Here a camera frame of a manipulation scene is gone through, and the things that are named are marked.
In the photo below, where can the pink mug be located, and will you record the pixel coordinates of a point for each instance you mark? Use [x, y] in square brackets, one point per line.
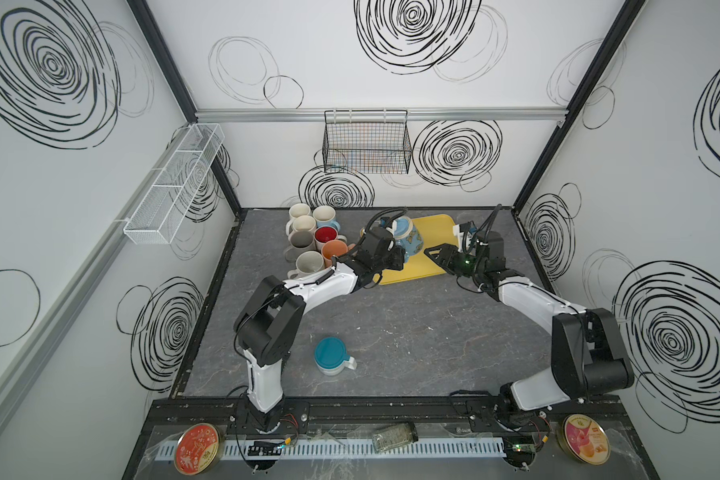
[304, 223]

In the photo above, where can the cream and orange mug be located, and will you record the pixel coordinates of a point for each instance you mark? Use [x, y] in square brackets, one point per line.
[333, 248]

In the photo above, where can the white mug with ribbed base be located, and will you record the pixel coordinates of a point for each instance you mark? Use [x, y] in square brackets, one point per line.
[299, 209]

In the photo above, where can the white wire shelf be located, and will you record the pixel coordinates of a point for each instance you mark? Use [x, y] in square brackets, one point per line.
[189, 157]

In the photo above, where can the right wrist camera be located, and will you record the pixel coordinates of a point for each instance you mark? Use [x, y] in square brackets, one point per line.
[466, 235]

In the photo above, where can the white slotted cable duct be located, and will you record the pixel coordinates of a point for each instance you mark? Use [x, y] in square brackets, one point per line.
[340, 449]

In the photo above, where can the blue butterfly mug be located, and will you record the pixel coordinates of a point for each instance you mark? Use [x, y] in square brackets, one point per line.
[407, 236]

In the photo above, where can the black wire basket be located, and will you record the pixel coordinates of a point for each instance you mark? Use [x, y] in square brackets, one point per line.
[369, 141]

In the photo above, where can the red round tin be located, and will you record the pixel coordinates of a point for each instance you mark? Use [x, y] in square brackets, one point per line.
[198, 449]

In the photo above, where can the cream speckled mug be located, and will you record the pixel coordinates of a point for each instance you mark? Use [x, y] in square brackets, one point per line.
[307, 263]

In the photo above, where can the light blue mug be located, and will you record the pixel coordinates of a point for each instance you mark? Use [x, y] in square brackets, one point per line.
[326, 216]

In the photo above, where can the small cream mug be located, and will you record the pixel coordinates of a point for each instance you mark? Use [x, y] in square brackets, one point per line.
[323, 235]

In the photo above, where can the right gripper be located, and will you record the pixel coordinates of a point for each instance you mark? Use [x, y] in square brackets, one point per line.
[451, 259]

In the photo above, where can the grey mug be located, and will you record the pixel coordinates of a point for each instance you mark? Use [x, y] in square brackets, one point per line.
[299, 242]

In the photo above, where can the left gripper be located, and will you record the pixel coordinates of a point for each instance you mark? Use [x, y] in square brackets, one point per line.
[390, 257]

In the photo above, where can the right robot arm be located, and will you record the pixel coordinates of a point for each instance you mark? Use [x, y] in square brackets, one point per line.
[588, 354]

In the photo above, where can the pink round tin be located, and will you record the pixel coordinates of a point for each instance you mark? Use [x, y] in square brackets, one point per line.
[584, 439]

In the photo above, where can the clear plastic box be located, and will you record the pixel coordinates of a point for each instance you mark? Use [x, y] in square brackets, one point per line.
[394, 436]

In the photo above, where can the teal lidded cup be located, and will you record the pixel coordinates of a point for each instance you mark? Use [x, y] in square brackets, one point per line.
[332, 357]

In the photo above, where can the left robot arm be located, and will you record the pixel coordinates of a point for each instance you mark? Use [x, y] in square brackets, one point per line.
[266, 328]

